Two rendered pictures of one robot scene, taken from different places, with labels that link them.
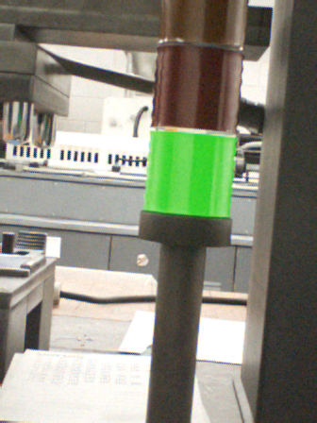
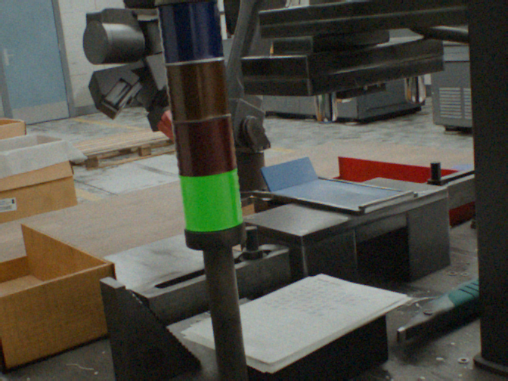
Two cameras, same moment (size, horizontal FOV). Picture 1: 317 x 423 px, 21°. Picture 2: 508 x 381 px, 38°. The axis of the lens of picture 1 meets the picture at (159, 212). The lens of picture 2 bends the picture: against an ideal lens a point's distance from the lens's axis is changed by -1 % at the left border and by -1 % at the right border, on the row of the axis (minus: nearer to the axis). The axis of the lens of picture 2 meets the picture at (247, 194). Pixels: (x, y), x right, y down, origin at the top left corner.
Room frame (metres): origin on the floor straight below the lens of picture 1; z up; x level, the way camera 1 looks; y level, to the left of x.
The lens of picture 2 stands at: (0.11, -0.40, 1.18)
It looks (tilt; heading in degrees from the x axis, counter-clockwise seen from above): 13 degrees down; 55
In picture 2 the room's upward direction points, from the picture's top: 6 degrees counter-clockwise
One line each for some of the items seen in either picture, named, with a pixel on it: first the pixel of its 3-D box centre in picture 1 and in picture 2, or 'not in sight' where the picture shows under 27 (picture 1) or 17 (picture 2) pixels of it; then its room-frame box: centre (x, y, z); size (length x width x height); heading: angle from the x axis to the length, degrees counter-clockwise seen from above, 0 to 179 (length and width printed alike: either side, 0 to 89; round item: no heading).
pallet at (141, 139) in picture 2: not in sight; (124, 147); (3.46, 6.36, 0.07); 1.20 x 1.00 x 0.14; 178
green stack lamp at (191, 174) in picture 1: (190, 174); (211, 197); (0.36, -0.01, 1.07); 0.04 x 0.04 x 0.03
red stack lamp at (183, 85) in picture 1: (196, 92); (204, 144); (0.36, -0.01, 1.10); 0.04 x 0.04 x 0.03
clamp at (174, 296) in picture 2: not in sight; (218, 294); (0.44, 0.11, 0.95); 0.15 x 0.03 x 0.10; 179
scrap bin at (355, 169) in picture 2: not in sight; (372, 192); (0.82, 0.30, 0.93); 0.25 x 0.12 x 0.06; 89
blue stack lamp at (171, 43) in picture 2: not in sight; (190, 32); (0.36, -0.01, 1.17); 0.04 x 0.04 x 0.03
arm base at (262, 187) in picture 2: not in sight; (246, 174); (0.78, 0.53, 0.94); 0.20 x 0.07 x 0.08; 179
